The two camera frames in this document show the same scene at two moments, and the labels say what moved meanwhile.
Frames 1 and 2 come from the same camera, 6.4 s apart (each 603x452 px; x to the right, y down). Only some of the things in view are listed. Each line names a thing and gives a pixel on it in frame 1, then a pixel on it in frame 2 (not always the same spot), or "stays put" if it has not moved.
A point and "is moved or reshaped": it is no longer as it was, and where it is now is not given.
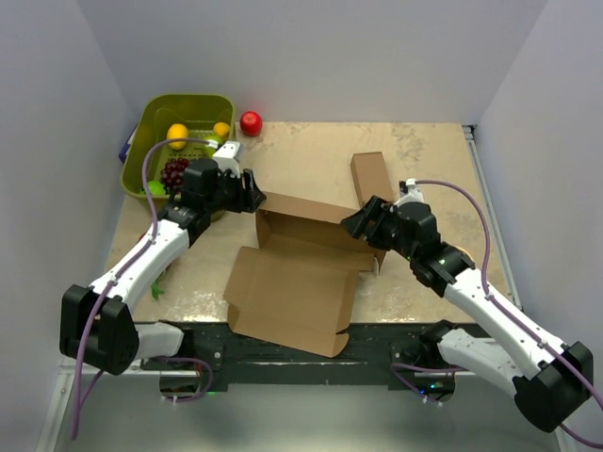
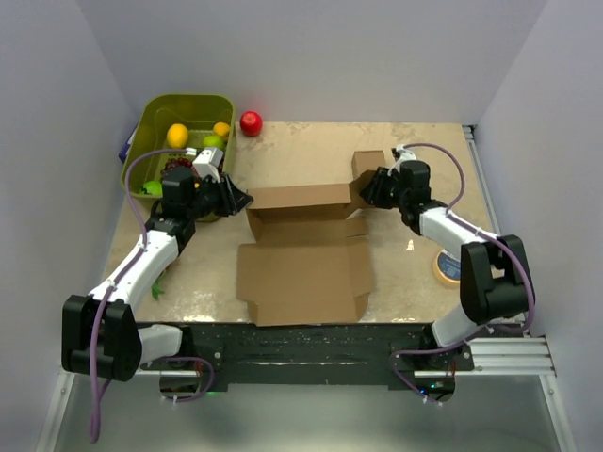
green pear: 209,150 stays put
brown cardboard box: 297,290 is moved or reshaped
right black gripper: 378,210 to 368,192
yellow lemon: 177,131 stays put
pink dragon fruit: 157,287 stays put
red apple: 251,123 stays put
